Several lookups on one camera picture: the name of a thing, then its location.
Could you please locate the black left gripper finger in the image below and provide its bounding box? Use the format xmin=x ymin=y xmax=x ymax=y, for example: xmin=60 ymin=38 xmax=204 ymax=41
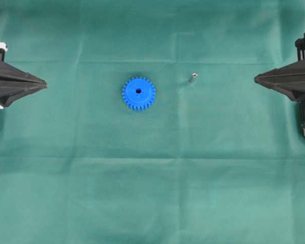
xmin=0 ymin=81 xmax=46 ymax=107
xmin=0 ymin=60 xmax=47 ymax=87

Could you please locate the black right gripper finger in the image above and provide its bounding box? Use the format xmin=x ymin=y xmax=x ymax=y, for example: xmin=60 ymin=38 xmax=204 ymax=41
xmin=255 ymin=80 xmax=305 ymax=102
xmin=254 ymin=59 xmax=305 ymax=83

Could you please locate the green table cloth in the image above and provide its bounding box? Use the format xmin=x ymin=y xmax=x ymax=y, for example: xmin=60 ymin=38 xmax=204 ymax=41
xmin=0 ymin=1 xmax=305 ymax=243

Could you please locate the small silver metal shaft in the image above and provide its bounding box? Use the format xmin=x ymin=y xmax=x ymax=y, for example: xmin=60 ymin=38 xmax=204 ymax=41
xmin=189 ymin=73 xmax=198 ymax=84

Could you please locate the blue plastic gear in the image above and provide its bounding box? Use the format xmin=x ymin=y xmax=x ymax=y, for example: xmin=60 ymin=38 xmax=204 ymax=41
xmin=121 ymin=77 xmax=156 ymax=111

